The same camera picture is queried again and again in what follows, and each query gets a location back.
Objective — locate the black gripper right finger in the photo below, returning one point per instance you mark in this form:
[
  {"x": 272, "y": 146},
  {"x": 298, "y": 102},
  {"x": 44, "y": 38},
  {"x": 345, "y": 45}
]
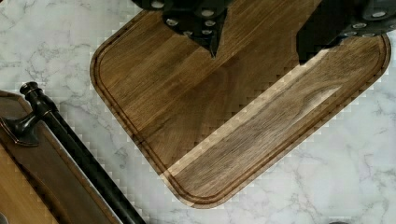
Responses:
[{"x": 335, "y": 20}]

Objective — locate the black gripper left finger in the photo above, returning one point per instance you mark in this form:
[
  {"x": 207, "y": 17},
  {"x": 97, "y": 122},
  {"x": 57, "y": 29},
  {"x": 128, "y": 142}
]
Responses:
[{"x": 200, "y": 20}]

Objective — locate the wooden drawer cabinet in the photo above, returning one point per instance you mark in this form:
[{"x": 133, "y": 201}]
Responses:
[{"x": 41, "y": 185}]

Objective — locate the wooden cutting board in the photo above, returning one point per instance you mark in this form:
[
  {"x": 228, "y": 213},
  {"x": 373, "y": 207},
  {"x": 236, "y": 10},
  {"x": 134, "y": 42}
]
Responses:
[{"x": 208, "y": 125}]

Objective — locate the dark metal drawer handle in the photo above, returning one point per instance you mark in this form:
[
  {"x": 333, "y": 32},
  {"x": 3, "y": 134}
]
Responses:
[{"x": 21, "y": 131}]

